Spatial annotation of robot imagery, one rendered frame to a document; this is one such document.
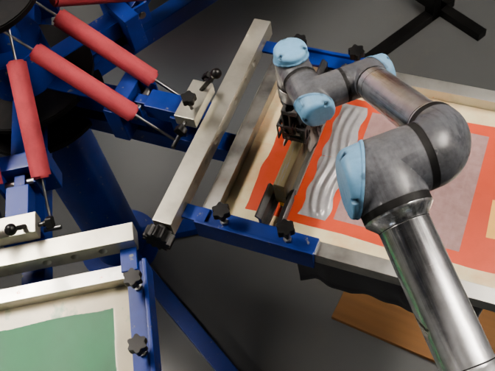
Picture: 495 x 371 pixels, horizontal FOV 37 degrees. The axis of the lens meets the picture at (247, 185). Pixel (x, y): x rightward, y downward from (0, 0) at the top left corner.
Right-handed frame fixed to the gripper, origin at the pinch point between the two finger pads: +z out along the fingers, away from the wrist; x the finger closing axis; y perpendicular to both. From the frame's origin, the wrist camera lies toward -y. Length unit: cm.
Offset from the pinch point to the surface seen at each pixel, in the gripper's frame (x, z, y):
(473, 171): 41.2, 5.5, -5.6
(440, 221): 37.1, 5.5, 10.4
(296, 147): 0.5, -5.0, 6.2
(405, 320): 30, 99, -3
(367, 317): 17, 99, 0
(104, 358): -25, 6, 66
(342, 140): 8.2, 4.8, -5.6
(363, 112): 10.6, 5.1, -16.0
